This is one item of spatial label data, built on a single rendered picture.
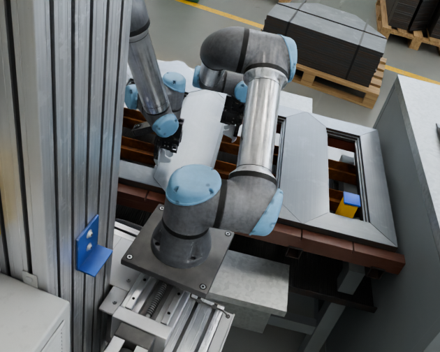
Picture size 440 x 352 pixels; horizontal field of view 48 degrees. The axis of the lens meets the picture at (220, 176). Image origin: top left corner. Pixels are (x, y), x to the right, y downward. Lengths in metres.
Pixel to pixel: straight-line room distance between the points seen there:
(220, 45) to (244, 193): 0.40
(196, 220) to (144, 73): 0.43
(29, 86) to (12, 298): 0.41
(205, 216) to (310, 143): 1.07
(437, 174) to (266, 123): 0.82
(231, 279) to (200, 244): 0.52
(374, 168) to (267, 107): 0.97
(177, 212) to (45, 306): 0.36
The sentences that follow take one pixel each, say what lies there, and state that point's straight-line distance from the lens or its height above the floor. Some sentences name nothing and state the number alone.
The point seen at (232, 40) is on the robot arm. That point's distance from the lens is 1.29.
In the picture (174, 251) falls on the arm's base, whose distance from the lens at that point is 1.18.
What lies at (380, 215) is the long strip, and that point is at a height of 0.85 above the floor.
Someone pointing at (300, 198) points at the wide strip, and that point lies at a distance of 1.80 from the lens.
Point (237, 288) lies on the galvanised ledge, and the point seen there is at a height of 0.68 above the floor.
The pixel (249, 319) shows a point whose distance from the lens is 2.00.
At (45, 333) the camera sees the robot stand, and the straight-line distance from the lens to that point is 0.88.
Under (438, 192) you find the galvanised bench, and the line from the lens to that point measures 1.77.
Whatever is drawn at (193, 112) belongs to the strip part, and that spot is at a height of 0.85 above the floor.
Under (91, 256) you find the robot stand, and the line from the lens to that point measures 1.01.
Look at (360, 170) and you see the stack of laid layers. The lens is 2.09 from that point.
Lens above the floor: 1.98
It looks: 39 degrees down
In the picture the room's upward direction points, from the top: 14 degrees clockwise
